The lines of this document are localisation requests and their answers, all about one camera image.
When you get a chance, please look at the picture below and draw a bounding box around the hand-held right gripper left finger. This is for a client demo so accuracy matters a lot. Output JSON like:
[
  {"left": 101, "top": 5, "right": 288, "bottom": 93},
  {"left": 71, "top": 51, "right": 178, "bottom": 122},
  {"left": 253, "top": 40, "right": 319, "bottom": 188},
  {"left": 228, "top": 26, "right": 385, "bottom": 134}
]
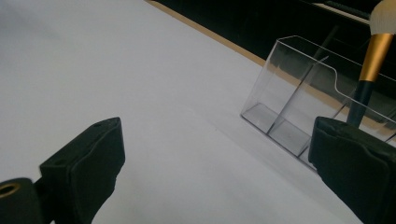
[{"left": 39, "top": 117, "right": 126, "bottom": 224}]

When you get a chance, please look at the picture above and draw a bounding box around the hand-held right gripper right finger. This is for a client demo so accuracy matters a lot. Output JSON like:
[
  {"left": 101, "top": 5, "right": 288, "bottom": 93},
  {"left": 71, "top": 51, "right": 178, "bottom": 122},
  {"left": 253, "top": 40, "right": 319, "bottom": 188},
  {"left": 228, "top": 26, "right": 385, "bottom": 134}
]
[{"left": 307, "top": 116, "right": 396, "bottom": 224}]

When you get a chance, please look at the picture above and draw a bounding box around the clear plastic organizer box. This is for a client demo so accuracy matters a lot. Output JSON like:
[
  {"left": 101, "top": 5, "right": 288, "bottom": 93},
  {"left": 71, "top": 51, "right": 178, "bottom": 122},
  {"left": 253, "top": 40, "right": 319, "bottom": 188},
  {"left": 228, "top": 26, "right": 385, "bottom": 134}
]
[{"left": 240, "top": 35, "right": 396, "bottom": 172}]

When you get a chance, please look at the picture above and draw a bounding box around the dark green makeup brush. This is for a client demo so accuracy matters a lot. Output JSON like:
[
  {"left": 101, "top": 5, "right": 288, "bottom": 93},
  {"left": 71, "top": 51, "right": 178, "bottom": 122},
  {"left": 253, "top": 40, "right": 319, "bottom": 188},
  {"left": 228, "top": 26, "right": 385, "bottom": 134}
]
[{"left": 346, "top": 0, "right": 396, "bottom": 129}]

